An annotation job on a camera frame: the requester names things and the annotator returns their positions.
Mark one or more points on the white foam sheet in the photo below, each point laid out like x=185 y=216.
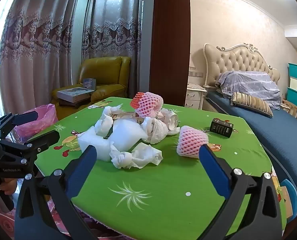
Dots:
x=93 y=142
x=126 y=135

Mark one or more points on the brown wooden door frame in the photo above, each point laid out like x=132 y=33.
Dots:
x=171 y=42

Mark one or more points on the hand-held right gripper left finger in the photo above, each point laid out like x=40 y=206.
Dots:
x=87 y=161

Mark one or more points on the small blue printed box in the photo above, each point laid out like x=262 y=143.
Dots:
x=89 y=83

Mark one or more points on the pink and orange foam net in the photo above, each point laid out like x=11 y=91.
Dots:
x=148 y=103

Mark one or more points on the pink printed floor mat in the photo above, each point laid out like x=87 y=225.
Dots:
x=6 y=222

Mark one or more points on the twisted white tissue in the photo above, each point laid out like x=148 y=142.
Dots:
x=104 y=125

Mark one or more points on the beige cardboard carton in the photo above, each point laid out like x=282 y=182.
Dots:
x=124 y=116

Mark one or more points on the striped brown pillow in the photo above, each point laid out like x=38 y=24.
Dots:
x=253 y=103

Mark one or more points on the white flat box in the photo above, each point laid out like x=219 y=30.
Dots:
x=73 y=95

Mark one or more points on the white storage bin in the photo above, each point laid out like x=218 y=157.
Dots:
x=296 y=85

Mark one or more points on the white nightstand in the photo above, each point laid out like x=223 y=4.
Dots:
x=194 y=97

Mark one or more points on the wide pink lace curtain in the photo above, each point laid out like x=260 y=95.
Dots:
x=38 y=55

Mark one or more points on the green printed tablecloth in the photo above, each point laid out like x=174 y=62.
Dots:
x=151 y=200

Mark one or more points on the wall switch panel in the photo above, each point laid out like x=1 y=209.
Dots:
x=196 y=74

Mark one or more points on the lilac dotted quilt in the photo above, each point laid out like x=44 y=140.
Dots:
x=251 y=85

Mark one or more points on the blue plastic stool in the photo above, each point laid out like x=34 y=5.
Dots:
x=289 y=195

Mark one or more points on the printed paper wrapper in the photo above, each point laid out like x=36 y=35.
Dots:
x=169 y=120

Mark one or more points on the person's left hand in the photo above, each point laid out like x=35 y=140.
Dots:
x=9 y=185

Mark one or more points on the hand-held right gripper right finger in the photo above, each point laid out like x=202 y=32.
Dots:
x=214 y=170

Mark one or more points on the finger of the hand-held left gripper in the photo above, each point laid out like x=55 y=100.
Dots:
x=26 y=117
x=46 y=138

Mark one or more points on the yellow leather armchair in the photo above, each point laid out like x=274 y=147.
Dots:
x=106 y=67

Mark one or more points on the small black box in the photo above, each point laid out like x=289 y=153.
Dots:
x=221 y=127

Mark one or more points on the pink plastic bag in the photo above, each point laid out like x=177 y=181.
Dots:
x=46 y=120

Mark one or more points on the pink foam fruit net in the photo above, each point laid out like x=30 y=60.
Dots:
x=191 y=141

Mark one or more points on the beige tufted headboard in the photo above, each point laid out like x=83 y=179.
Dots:
x=238 y=60

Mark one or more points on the narrow pink lace curtain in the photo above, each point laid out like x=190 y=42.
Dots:
x=113 y=30

